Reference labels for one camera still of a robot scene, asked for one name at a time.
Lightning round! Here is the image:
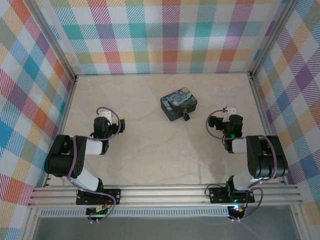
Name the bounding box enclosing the starry night painted tin box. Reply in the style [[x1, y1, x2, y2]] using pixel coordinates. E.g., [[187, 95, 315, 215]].
[[160, 87, 199, 123]]

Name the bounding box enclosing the left controller board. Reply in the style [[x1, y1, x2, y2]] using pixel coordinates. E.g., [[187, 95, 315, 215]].
[[85, 206, 111, 218]]

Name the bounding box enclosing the controller board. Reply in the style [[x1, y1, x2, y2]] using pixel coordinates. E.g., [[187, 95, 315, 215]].
[[227, 205, 245, 219], [85, 206, 111, 218]]

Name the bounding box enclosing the right controller board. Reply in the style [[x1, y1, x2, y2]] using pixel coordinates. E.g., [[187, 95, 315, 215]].
[[227, 205, 245, 219]]

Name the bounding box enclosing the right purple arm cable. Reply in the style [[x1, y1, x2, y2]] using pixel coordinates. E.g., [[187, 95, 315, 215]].
[[205, 108, 279, 223]]

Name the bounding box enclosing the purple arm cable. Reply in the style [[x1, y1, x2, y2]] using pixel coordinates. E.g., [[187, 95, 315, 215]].
[[66, 106, 123, 223], [205, 108, 279, 223]]

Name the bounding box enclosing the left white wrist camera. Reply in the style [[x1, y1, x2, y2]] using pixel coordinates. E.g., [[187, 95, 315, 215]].
[[97, 108, 113, 124]]

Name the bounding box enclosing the aluminium table edge rail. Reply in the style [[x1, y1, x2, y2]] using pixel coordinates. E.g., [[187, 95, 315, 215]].
[[247, 71, 288, 185], [42, 74, 79, 188]]

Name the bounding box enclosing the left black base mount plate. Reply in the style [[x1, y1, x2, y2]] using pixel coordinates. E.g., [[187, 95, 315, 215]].
[[75, 188, 122, 206]]

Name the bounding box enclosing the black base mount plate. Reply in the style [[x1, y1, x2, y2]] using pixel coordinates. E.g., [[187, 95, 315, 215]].
[[208, 186, 256, 204], [75, 188, 122, 206]]

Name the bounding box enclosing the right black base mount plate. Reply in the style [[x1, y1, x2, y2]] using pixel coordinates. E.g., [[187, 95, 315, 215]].
[[208, 186, 256, 204]]

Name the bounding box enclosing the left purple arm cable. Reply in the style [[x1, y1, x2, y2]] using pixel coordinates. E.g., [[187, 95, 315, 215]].
[[66, 106, 123, 223]]

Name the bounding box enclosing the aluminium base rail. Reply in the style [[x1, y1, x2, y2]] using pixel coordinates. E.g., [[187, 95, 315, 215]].
[[26, 184, 304, 209]]

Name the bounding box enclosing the slotted grey cable duct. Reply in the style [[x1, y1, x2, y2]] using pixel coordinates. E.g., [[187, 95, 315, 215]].
[[39, 207, 231, 219]]

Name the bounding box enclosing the aluminium frame post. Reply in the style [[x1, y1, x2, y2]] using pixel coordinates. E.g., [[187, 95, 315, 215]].
[[29, 0, 78, 82], [249, 0, 300, 78]]

